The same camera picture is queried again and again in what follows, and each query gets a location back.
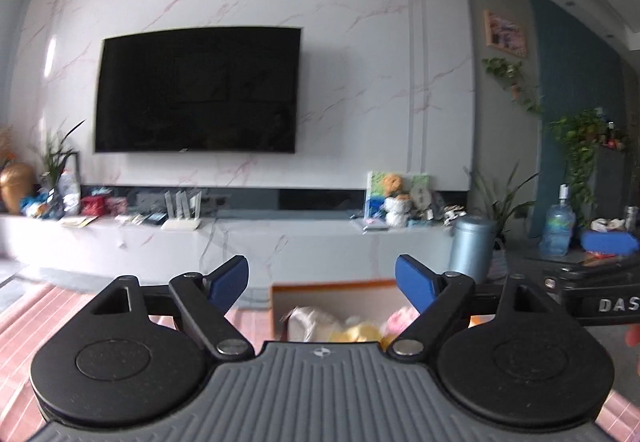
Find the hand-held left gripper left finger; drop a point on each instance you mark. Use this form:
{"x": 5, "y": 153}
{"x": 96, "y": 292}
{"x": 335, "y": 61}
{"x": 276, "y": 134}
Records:
{"x": 227, "y": 283}

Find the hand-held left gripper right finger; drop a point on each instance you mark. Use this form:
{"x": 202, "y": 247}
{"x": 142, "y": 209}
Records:
{"x": 417, "y": 283}

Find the pink plush toy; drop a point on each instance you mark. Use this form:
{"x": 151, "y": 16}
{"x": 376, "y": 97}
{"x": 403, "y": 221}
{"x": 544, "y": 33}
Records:
{"x": 400, "y": 319}

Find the yellow plush toy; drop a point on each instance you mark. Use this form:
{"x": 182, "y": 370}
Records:
{"x": 356, "y": 333}

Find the orange cardboard box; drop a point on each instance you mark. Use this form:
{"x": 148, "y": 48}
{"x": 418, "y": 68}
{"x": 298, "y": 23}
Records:
{"x": 330, "y": 292}

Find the white tissue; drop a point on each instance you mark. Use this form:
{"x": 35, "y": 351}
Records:
{"x": 312, "y": 322}

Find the person's right hand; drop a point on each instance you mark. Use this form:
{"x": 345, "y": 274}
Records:
{"x": 634, "y": 337}

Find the blue pouch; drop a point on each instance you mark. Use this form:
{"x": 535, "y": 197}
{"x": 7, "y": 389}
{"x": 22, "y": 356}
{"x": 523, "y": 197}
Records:
{"x": 607, "y": 242}

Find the white marble television console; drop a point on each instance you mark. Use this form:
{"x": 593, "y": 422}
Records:
{"x": 280, "y": 247}

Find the silver trash can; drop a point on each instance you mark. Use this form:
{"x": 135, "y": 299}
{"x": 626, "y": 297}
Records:
{"x": 472, "y": 249}

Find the brown and white teddy bear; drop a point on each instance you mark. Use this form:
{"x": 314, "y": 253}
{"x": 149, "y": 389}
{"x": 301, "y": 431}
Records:
{"x": 397, "y": 209}

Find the white router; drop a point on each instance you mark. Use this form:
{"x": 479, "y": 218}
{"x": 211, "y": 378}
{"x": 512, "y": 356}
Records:
{"x": 181, "y": 222}

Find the clear blue water bottle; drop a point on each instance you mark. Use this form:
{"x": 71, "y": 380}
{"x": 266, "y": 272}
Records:
{"x": 557, "y": 229}

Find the small black device box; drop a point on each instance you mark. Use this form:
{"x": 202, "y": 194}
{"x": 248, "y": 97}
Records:
{"x": 156, "y": 219}

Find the teddy bear with toys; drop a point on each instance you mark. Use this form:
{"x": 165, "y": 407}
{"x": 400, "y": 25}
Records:
{"x": 372, "y": 194}

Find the long-leaf floor plant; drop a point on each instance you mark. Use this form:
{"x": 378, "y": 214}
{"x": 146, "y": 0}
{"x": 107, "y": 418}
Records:
{"x": 502, "y": 207}

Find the dark grey cabinet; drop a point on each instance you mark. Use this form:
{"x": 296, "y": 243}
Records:
{"x": 612, "y": 182}

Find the pink floral box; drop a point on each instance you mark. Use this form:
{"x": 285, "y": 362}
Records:
{"x": 117, "y": 207}

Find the red gift box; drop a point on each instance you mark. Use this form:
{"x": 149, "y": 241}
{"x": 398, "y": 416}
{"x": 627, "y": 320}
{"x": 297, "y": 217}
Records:
{"x": 93, "y": 206}

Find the trailing pothos plant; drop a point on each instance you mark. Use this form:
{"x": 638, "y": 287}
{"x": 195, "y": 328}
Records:
{"x": 580, "y": 146}

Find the yellow paper sheets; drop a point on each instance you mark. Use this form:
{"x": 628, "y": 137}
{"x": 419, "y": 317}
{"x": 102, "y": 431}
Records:
{"x": 79, "y": 221}

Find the pink checked tablecloth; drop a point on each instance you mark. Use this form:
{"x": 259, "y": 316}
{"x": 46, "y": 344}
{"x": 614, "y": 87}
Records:
{"x": 50, "y": 317}

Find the blue and white plastic bag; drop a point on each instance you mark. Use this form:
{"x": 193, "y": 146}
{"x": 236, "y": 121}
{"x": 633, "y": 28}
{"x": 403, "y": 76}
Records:
{"x": 37, "y": 206}

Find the green plant in glass vase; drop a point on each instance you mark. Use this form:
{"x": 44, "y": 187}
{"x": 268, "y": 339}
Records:
{"x": 55, "y": 161}

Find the hanging ivy plant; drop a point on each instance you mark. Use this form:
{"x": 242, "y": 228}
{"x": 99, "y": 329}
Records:
{"x": 512, "y": 79}

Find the gold vase with dried flowers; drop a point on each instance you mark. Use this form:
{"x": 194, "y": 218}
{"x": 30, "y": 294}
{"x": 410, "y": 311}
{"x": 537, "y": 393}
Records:
{"x": 17, "y": 189}

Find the black picture frame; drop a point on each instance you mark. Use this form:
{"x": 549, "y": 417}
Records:
{"x": 75, "y": 171}

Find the black wall television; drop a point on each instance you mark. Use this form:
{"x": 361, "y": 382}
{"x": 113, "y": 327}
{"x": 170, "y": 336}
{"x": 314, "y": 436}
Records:
{"x": 200, "y": 89}

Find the framed wall picture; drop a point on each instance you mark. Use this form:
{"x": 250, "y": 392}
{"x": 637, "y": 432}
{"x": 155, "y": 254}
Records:
{"x": 506, "y": 34}

